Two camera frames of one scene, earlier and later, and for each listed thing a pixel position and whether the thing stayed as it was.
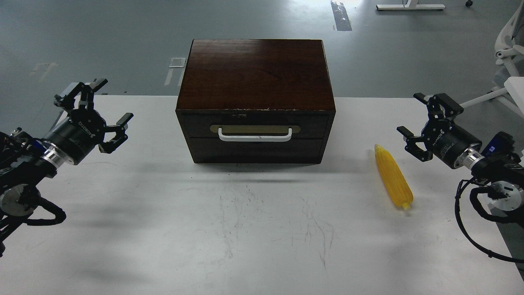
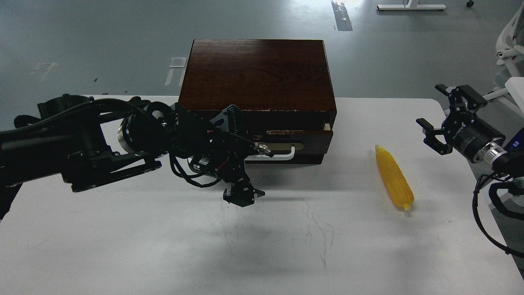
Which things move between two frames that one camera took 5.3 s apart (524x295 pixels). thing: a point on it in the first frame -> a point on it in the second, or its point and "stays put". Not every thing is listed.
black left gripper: x=77 y=133 -> x=219 y=146
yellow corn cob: x=394 y=175 stays put
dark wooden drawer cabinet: x=255 y=101 stays put
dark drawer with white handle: x=256 y=125 -> x=292 y=147
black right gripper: x=449 y=142 -> x=468 y=133
